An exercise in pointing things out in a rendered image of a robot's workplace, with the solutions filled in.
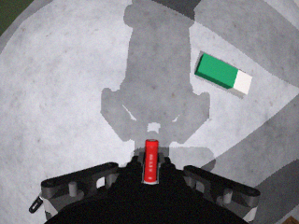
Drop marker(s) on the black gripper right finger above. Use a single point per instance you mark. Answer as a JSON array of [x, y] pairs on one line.
[[236, 197]]

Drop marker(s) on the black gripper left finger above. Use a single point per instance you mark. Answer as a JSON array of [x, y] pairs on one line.
[[60, 191]]

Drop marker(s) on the black battery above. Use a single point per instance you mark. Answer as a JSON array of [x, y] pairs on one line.
[[36, 204]]

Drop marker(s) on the green and white eraser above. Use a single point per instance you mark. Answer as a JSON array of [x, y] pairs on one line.
[[223, 75]]

